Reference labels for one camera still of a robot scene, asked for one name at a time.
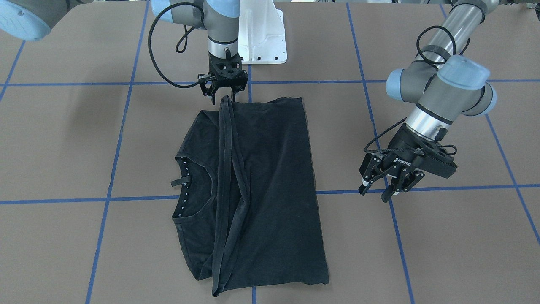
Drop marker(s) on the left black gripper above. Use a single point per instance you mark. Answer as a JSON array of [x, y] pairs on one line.
[[400, 142]]

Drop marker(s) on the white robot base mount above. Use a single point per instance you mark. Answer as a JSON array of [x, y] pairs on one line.
[[262, 35]]

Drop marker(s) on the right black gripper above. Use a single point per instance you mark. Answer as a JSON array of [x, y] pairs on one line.
[[208, 83]]

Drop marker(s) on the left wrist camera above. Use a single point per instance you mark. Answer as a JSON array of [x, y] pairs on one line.
[[437, 160]]

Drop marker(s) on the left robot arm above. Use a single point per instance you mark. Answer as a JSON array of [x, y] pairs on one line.
[[443, 85]]

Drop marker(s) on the black printed t-shirt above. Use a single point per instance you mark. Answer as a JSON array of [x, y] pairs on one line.
[[248, 214]]

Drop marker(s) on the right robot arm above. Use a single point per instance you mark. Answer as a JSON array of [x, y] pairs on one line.
[[76, 42]]

